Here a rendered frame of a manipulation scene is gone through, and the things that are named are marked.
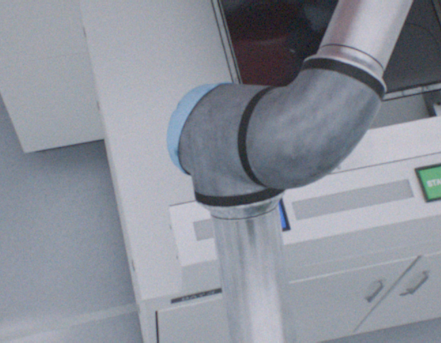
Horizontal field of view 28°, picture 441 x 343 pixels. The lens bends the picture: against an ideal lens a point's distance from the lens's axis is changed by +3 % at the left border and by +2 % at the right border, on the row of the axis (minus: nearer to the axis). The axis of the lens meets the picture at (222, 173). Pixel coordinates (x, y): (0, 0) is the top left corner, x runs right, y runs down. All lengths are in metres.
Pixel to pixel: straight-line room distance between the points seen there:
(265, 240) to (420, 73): 0.55
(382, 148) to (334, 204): 0.18
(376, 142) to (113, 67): 0.47
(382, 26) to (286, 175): 0.19
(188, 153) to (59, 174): 1.35
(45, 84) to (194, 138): 1.02
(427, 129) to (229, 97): 0.55
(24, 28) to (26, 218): 0.67
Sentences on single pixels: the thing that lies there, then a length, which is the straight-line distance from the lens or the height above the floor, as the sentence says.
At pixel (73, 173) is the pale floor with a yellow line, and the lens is 2.36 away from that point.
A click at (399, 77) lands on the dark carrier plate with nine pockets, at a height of 0.90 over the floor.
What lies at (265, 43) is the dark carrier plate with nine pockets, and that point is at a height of 0.90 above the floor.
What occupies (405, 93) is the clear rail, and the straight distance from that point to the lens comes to 1.48.
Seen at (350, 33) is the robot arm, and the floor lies 1.36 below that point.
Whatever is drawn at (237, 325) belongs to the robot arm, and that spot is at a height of 1.09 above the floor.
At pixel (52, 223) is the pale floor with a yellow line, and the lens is 2.32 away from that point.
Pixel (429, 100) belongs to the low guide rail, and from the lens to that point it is 1.56.
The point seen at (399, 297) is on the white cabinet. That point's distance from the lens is 1.86.
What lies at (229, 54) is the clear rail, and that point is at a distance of 1.47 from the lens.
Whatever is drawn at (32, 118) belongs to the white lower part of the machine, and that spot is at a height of 0.26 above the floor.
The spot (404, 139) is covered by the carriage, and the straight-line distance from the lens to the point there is 1.47.
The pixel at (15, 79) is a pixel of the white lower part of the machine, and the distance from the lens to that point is 1.98.
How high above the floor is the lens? 2.17
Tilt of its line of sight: 68 degrees down
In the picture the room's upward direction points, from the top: 8 degrees clockwise
